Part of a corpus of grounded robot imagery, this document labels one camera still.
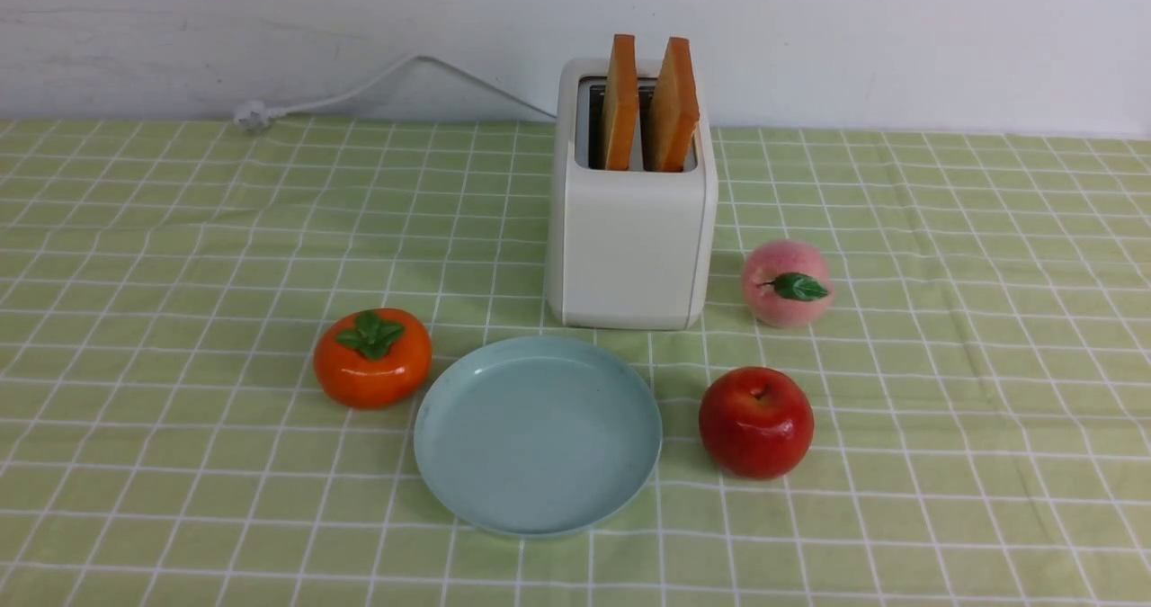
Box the toast slice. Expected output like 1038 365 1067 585
601 35 640 170
645 37 701 173

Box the light blue plate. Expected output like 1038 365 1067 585
414 335 663 539

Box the white power cord with plug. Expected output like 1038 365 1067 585
234 53 558 131

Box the red apple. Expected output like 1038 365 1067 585
698 366 816 480

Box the white two-slot toaster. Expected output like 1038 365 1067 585
544 56 718 331

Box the green checkered tablecloth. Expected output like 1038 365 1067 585
1 119 1150 606

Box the orange persimmon with leaves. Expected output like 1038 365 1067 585
312 308 433 410

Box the pink peach with leaf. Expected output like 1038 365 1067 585
741 240 834 328

